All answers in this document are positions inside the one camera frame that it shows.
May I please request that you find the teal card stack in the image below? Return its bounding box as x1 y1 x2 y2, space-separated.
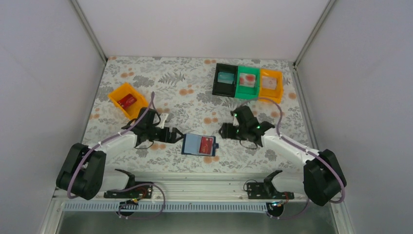
217 72 235 84

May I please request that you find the blue leather card holder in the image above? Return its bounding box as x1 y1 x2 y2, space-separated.
181 134 219 157

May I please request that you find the floral table mat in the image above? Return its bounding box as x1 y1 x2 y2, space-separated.
83 56 310 174

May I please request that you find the orange bin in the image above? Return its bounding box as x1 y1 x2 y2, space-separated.
108 82 149 120
258 69 283 104

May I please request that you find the white red card stack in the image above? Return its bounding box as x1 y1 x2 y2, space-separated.
239 73 256 88

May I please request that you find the black bin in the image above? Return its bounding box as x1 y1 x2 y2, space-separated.
212 63 238 98

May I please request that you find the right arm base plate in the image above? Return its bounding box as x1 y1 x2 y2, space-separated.
245 182 295 200

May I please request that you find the orange bin right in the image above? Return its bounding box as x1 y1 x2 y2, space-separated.
258 69 283 104

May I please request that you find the green bin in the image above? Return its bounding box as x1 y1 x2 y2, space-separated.
235 66 260 99

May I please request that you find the aluminium mounting rail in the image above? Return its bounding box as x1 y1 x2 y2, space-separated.
53 171 343 202

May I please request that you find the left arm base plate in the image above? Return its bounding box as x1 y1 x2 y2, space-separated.
103 181 153 199

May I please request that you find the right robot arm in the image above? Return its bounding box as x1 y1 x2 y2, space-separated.
219 106 347 206

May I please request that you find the pale card stack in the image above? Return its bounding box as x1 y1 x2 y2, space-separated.
261 76 278 90

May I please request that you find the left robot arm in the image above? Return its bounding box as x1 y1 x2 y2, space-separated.
56 107 184 200

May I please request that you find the orange bin left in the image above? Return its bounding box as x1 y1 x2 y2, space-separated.
108 82 149 120

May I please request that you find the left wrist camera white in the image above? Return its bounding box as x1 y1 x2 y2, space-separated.
159 113 169 125

